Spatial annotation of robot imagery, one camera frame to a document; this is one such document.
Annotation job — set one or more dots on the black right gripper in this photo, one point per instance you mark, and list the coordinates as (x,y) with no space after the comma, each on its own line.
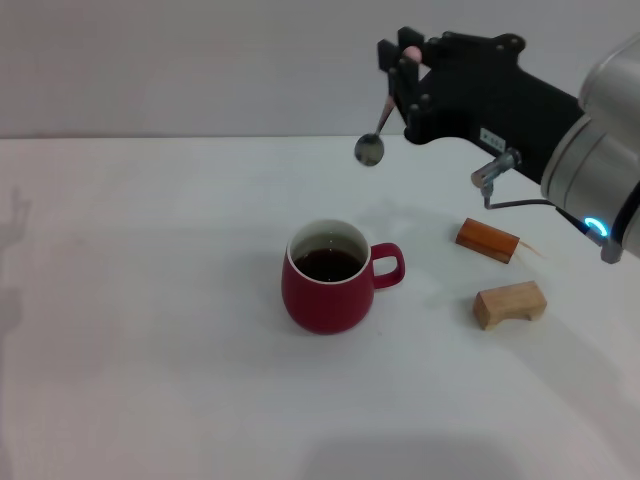
(490,95)

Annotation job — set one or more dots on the red ceramic cup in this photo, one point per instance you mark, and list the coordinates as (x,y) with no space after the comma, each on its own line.
(325,305)

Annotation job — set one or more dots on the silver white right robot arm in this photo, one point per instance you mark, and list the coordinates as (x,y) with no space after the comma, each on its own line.
(600,150)

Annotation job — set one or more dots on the dark orange wooden block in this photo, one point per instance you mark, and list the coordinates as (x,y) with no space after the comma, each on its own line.
(487,239)

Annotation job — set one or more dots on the dark coffee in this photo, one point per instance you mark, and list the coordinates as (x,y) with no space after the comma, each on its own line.
(327,265)

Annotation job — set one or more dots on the light notched wooden block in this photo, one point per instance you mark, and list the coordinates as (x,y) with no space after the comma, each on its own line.
(507,300)

